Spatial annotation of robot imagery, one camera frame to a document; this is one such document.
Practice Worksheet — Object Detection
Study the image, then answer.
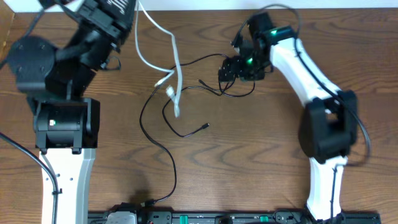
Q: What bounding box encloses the black USB cable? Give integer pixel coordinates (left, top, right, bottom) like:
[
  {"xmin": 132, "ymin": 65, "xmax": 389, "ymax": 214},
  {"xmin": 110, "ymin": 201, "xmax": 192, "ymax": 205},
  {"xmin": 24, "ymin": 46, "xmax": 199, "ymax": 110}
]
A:
[{"xmin": 139, "ymin": 53, "xmax": 256, "ymax": 208}]

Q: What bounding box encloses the white USB cable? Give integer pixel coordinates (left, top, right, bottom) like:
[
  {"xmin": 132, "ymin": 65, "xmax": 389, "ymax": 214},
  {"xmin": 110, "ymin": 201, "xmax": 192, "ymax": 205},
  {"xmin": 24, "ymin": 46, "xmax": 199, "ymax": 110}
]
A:
[{"xmin": 134, "ymin": 0, "xmax": 184, "ymax": 118}]

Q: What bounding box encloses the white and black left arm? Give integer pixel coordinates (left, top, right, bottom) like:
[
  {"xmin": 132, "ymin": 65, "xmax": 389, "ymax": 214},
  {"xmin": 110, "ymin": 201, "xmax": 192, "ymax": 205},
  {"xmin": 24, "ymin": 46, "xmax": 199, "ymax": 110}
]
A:
[{"xmin": 5, "ymin": 0, "xmax": 136, "ymax": 223}]

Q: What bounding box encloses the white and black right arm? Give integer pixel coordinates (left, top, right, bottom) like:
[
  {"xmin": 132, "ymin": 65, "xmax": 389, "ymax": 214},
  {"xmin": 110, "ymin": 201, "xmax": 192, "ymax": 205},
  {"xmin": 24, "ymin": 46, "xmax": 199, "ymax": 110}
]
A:
[{"xmin": 218, "ymin": 12, "xmax": 357, "ymax": 223}]

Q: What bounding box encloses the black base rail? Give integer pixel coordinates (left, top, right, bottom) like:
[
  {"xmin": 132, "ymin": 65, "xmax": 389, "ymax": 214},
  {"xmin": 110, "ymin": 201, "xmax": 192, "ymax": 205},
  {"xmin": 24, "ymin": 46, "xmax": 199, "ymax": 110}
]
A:
[{"xmin": 87, "ymin": 203, "xmax": 382, "ymax": 224}]

